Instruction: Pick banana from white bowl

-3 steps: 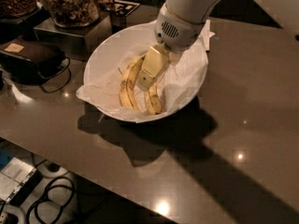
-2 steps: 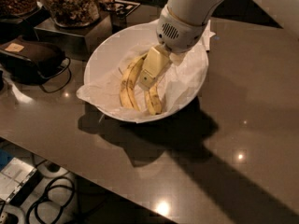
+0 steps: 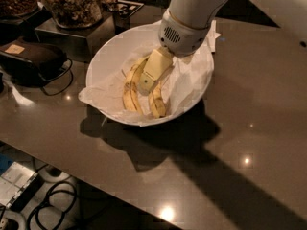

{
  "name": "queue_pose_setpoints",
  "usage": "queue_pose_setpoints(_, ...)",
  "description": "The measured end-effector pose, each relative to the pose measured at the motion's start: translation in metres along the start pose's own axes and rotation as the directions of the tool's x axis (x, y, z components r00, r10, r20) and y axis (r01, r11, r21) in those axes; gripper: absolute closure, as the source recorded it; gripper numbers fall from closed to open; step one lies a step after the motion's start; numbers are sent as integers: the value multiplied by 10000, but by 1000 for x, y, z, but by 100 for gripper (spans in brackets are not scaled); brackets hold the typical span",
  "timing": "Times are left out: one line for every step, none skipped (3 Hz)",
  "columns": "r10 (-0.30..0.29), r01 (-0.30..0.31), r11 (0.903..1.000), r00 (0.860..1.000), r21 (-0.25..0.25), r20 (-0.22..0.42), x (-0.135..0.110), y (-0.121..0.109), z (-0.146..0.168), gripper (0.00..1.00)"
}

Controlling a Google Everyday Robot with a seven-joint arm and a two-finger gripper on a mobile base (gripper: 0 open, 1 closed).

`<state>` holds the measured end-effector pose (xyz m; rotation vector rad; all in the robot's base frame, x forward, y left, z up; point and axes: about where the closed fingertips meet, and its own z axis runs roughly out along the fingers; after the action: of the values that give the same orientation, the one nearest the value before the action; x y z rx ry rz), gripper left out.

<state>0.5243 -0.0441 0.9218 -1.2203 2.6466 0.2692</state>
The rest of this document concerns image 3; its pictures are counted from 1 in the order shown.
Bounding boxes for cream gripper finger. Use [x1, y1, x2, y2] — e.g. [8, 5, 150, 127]
[138, 47, 174, 95]

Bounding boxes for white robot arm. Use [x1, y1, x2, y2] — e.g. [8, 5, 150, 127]
[138, 0, 307, 94]

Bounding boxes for glass jar with cereal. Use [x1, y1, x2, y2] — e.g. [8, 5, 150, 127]
[0, 0, 38, 17]

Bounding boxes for yellow banana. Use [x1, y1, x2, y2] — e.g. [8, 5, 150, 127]
[148, 69, 172, 119]
[123, 57, 148, 114]

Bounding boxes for black cable on table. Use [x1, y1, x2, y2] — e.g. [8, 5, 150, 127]
[38, 58, 75, 97]

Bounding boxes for framed card on table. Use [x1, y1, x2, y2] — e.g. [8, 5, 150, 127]
[108, 0, 144, 18]

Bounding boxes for metal stand block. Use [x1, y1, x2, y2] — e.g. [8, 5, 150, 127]
[35, 12, 115, 62]

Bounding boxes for glass jar with granola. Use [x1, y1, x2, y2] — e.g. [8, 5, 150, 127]
[46, 0, 103, 29]

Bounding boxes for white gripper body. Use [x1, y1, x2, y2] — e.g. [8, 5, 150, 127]
[158, 10, 210, 56]

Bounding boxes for white bowl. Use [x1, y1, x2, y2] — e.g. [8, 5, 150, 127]
[85, 20, 215, 127]

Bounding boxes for white box on floor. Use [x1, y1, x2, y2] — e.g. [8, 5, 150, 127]
[0, 162, 39, 212]

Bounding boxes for white paper liner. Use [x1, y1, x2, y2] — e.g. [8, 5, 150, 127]
[78, 38, 213, 127]

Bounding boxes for black cable on floor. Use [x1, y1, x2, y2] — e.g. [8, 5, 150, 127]
[26, 180, 79, 230]

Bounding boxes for white paper sheets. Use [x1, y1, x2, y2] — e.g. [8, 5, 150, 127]
[206, 20, 221, 53]

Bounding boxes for black device with label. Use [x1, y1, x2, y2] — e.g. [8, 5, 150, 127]
[0, 37, 71, 87]

